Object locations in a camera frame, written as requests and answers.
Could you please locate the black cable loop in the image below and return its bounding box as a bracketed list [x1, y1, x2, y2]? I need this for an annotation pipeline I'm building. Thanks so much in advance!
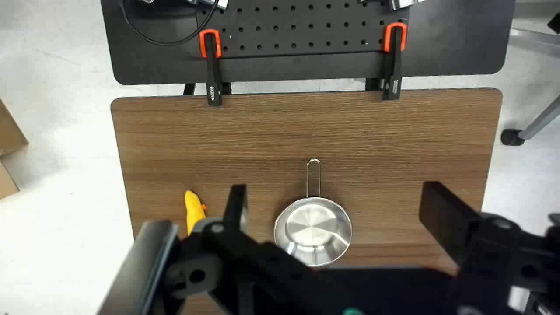
[119, 0, 219, 46]

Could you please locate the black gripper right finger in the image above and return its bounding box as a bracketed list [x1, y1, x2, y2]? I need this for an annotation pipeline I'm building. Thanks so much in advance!
[418, 181, 483, 265]

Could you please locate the yellow carrot plush toy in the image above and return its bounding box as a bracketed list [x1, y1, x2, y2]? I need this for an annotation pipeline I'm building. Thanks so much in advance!
[184, 191, 206, 235]

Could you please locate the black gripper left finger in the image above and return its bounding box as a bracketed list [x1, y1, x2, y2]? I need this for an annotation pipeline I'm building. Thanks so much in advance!
[222, 184, 247, 237]

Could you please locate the orange black clamp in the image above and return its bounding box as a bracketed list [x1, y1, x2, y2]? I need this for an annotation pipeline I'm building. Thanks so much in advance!
[198, 29, 222, 107]
[381, 22, 408, 100]

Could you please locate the grey chair leg with caster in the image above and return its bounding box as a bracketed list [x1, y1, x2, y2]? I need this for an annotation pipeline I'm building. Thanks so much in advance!
[500, 97, 560, 148]

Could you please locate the left orange black clamp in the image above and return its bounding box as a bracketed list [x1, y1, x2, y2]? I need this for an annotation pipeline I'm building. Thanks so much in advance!
[198, 29, 222, 107]

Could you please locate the cardboard box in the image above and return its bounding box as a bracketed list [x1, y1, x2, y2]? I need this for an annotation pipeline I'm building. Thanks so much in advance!
[0, 100, 28, 198]

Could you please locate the small steel pan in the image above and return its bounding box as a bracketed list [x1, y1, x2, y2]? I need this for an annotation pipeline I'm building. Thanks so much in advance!
[273, 158, 353, 268]

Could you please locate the black perforated board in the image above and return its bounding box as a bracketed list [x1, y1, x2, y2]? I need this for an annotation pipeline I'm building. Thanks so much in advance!
[100, 0, 514, 85]

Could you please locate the right orange black clamp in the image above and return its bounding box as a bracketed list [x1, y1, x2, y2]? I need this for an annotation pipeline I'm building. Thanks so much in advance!
[381, 22, 408, 100]

